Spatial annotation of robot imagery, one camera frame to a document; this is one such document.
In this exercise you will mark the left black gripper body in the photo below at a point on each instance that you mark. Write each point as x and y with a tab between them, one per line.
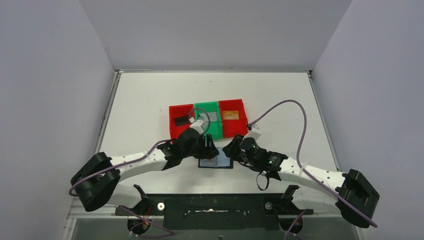
204	146

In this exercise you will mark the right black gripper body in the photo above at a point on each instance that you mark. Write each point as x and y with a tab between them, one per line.
237	152

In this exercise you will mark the silver diamond print card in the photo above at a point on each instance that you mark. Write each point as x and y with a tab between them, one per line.
208	163

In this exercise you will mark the black leather card holder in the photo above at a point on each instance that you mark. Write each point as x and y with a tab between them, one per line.
221	161

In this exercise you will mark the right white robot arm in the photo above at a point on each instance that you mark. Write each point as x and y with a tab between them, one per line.
349	194

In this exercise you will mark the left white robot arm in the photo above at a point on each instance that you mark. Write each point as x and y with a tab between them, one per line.
98	182

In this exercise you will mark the black card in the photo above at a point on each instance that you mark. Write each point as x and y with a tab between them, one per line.
181	121

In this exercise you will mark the silver card with magnetic stripe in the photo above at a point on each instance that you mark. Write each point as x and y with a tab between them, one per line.
210	116

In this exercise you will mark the gold credit card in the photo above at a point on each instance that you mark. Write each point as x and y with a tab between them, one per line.
230	115

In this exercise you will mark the right red plastic bin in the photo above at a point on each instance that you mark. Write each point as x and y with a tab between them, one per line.
231	128

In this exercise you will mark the red plastic bin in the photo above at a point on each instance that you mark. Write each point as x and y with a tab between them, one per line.
176	111
231	128

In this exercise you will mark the green plastic bin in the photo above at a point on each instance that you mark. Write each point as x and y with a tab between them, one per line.
216	128

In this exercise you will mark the left red plastic bin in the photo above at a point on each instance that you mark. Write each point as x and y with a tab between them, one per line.
176	111

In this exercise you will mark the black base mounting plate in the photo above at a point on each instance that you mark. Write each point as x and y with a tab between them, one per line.
229	211

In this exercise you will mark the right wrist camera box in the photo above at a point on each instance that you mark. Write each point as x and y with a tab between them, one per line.
254	133

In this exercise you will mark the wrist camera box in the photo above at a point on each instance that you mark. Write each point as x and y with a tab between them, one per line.
254	133
200	125

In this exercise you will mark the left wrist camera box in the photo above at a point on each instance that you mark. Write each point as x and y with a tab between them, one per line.
200	125

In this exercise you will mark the aluminium table edge rail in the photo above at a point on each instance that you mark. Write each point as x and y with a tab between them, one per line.
109	105

